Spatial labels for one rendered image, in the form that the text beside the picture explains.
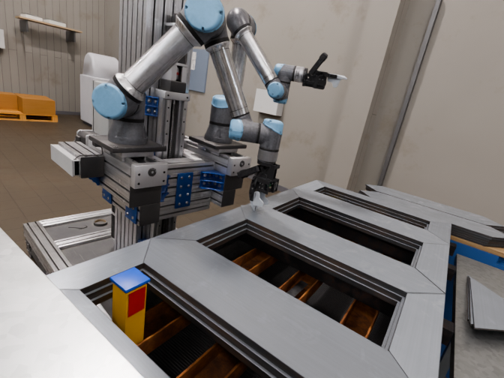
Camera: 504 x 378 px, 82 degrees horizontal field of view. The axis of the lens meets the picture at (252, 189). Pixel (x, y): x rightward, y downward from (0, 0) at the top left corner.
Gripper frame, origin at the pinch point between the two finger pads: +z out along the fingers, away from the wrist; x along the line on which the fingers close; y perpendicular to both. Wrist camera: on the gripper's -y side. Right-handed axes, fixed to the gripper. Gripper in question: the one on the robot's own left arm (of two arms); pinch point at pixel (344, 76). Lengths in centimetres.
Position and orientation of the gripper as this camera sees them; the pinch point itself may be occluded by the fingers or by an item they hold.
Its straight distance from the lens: 160.1
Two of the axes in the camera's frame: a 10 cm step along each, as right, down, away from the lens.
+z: 9.5, 2.4, -2.2
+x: -3.0, 3.8, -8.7
